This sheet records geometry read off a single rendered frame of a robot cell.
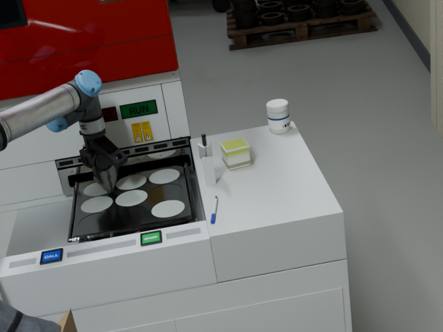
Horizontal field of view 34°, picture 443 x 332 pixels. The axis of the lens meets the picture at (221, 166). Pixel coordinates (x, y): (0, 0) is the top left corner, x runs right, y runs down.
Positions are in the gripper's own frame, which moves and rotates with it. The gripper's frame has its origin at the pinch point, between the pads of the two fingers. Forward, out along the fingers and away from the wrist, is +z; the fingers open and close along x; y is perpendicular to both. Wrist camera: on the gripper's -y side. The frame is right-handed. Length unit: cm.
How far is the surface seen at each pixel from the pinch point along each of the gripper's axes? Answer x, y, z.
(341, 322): -14, -74, 30
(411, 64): -347, 92, 92
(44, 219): 14.1, 20.4, 9.3
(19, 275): 47, -21, -4
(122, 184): -5.9, 1.7, 1.3
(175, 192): -10.6, -17.9, 1.4
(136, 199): -1.0, -10.5, 1.3
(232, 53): -320, 247, 92
